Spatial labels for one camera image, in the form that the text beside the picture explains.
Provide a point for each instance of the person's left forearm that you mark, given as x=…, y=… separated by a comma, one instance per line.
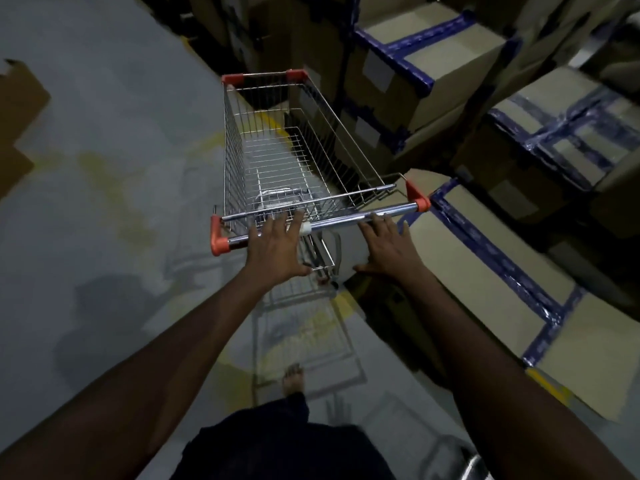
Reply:
x=150, y=374

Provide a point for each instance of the person's left hand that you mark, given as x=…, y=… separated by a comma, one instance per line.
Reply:
x=272, y=254

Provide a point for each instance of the torn brown cardboard sheet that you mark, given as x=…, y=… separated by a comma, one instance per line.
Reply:
x=20, y=104

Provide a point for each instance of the stack of blue-taped cardboard boxes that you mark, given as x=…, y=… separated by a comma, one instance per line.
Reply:
x=500, y=274

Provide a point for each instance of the person's right forearm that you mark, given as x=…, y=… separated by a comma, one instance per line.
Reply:
x=500, y=394

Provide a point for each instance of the person's left foot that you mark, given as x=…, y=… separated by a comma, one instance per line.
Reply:
x=293, y=379

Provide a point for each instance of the person's right hand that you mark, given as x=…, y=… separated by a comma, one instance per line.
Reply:
x=392, y=254

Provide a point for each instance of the person's dark clothing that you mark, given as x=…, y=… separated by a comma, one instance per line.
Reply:
x=280, y=444

